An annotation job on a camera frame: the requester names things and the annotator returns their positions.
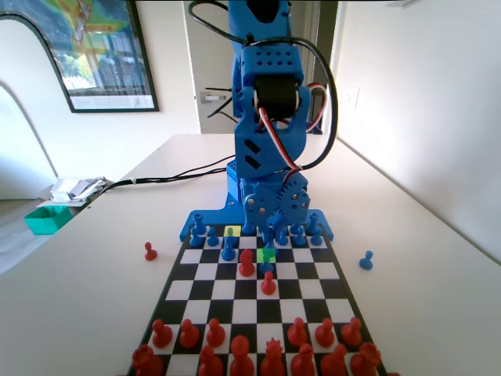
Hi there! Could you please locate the silver door handle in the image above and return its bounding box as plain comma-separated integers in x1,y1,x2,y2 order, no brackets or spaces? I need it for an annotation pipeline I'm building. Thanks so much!
200,91,232,104

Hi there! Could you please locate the black framed map poster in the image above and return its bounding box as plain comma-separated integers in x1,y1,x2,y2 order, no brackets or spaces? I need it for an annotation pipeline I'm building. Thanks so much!
0,0,160,114

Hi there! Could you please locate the white curved arch structure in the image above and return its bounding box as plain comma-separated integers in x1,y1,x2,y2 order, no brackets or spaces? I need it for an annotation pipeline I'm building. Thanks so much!
0,10,75,201

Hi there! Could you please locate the red chess queen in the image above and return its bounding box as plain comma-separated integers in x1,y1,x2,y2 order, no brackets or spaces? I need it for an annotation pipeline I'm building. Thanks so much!
259,338,286,376

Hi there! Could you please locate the black table cable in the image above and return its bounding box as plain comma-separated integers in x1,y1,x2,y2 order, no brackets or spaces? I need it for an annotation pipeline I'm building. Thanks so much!
132,152,238,183
88,167,230,201

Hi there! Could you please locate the red chess bishop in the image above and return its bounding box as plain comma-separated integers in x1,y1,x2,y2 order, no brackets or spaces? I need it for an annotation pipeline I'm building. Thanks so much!
197,344,225,376
290,343,316,376

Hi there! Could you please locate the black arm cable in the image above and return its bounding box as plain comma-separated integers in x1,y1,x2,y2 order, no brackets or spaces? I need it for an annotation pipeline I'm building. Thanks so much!
189,0,340,172

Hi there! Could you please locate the red chess rook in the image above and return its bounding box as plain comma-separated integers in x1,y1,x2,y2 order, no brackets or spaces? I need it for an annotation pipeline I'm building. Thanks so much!
131,344,164,376
350,342,382,376

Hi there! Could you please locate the green plastic box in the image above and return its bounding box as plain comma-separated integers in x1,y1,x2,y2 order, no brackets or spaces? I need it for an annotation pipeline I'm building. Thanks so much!
23,205,74,236

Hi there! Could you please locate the black and white chessboard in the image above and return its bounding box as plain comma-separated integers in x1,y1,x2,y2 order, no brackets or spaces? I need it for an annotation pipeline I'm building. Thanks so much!
125,225,388,376

